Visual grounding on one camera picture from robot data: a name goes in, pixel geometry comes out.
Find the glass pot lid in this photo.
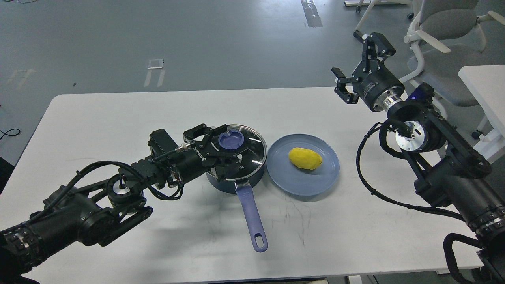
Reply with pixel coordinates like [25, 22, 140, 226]
[212, 124, 267, 188]

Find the grey office chair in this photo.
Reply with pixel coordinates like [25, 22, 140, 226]
[400, 0, 504, 107]

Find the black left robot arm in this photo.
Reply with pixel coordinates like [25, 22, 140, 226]
[1, 124, 250, 284]

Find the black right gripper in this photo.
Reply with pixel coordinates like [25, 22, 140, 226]
[331, 31, 405, 112]

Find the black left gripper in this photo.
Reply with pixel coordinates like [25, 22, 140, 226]
[172, 123, 247, 183]

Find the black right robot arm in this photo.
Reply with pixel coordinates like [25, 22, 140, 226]
[332, 31, 504, 284]

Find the white side table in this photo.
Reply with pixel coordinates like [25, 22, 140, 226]
[458, 65, 505, 163]

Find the white chair base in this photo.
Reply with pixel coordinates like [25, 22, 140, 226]
[343, 0, 422, 34]

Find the yellow potato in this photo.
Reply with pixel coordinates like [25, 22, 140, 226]
[288, 147, 323, 170]

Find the dark blue saucepan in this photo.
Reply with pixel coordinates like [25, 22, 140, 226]
[206, 169, 268, 253]

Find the blue plate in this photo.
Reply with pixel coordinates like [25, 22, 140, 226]
[266, 133, 340, 197]

